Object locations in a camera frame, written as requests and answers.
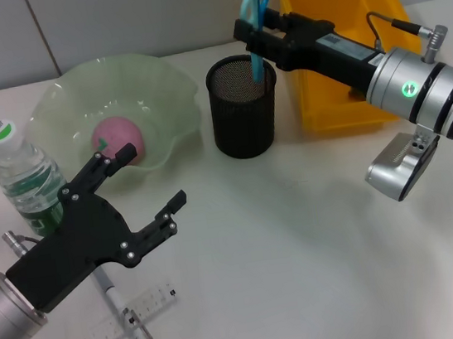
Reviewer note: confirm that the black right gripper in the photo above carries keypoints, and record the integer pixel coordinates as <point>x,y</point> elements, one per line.
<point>332,55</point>

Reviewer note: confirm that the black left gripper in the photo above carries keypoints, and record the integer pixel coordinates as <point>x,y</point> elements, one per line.
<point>77,243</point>

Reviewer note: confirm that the blue scissors with sheath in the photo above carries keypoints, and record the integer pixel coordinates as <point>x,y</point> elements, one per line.
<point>257,67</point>

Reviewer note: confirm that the pink toy peach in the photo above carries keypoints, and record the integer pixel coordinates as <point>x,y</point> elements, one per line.
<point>113,134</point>

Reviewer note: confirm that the clear green-label water bottle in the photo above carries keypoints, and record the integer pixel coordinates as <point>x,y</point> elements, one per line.
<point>13,164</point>

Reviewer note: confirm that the black mesh pen holder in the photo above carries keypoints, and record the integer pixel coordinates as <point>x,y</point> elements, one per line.
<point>244,113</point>

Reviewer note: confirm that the green glass fruit plate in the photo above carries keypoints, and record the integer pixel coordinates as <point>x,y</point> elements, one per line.
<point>67,102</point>

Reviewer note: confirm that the grey and white pen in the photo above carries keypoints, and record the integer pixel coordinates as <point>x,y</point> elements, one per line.
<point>113,295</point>

